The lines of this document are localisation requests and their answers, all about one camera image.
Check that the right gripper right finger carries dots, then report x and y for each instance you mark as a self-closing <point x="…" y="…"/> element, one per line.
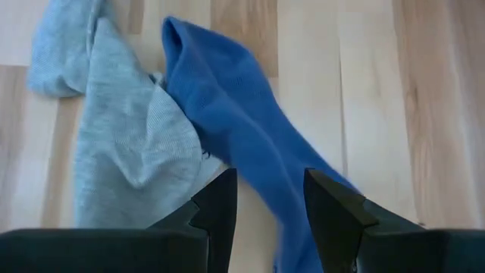
<point x="333" y="227"/>

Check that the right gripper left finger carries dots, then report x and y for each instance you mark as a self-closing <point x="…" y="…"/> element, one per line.
<point x="216" y="227"/>

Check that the grey sock pair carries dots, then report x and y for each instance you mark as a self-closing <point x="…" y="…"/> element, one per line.
<point x="129" y="144"/>

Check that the blue sock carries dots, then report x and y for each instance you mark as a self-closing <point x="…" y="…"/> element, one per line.
<point x="235" y="113"/>

